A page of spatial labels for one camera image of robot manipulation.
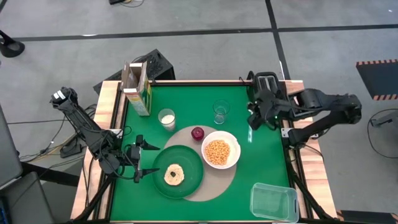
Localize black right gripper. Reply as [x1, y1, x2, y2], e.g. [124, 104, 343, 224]
[248, 90, 284, 131]

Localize green plate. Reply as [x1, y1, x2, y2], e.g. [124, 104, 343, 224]
[151, 144, 205, 200]

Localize black floor cable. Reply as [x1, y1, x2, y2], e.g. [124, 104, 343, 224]
[366, 108, 398, 159]

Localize white bowl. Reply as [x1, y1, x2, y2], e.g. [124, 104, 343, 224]
[201, 130, 242, 170]

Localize black toaster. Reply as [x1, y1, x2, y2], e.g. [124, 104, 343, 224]
[251, 72, 285, 103]

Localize black floor stand base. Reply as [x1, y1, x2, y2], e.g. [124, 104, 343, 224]
[0, 30, 25, 58]

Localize wooden table frame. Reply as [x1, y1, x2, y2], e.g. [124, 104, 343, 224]
[70, 80, 338, 222]

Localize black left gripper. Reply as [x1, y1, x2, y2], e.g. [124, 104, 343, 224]
[126, 134, 161, 184]

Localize grey panel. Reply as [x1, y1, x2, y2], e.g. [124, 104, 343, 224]
[0, 105, 24, 187]

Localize red apple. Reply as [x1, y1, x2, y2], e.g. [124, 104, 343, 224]
[190, 126, 205, 141]

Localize clear glass with milk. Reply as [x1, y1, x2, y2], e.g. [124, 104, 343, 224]
[157, 108, 177, 132]

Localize grey chair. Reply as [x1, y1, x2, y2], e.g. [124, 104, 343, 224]
[0, 171, 57, 224]

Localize black box behind table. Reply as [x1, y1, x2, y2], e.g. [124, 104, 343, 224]
[93, 49, 176, 94]

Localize green cereal box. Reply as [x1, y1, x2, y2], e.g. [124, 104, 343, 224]
[120, 61, 153, 117]

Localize clear plastic container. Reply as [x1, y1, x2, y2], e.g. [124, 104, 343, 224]
[249, 182, 299, 223]

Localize empty clear glass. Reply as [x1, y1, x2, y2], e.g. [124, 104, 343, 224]
[212, 99, 231, 125]

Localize black floor cables bundle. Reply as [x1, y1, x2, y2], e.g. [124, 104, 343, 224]
[6, 104, 97, 161]

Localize beige bagel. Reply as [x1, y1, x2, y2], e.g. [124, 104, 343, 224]
[164, 164, 185, 187]

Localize round beige woven placemat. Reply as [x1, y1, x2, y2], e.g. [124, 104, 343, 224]
[163, 125, 238, 202]

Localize black mat with hazard stripes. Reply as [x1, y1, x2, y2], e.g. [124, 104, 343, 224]
[337, 210, 398, 224]
[356, 58, 398, 101]

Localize white milk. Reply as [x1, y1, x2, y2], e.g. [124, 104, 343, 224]
[160, 114, 175, 126]

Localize orange cereal pieces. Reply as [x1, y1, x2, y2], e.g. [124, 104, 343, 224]
[204, 139, 231, 166]

